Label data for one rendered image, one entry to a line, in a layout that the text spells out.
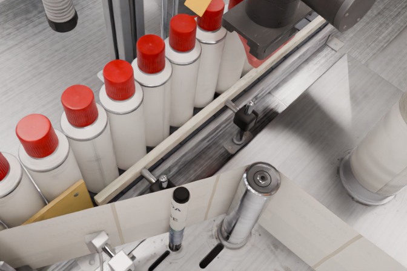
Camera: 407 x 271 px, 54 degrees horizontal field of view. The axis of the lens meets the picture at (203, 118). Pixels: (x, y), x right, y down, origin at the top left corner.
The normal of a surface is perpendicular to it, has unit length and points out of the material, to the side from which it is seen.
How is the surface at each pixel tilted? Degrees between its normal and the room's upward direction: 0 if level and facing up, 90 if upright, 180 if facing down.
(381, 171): 93
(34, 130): 3
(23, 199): 90
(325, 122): 0
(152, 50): 2
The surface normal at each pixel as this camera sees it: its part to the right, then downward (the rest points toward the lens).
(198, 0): -0.46, 0.08
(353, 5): 0.62, 0.69
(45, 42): 0.10, -0.53
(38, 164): 0.04, 0.16
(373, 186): -0.52, 0.72
